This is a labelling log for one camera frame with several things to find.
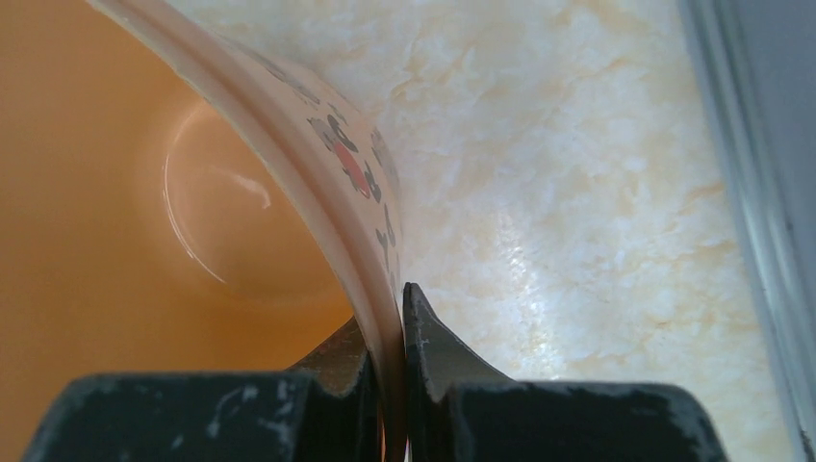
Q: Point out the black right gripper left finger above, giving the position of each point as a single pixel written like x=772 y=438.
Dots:
x=323 y=408

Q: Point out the orange plastic bin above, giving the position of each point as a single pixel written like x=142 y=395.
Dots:
x=173 y=201

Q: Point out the aluminium frame rail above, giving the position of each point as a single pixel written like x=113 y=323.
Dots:
x=755 y=66

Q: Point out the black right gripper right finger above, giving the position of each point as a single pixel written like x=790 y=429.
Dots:
x=460 y=408

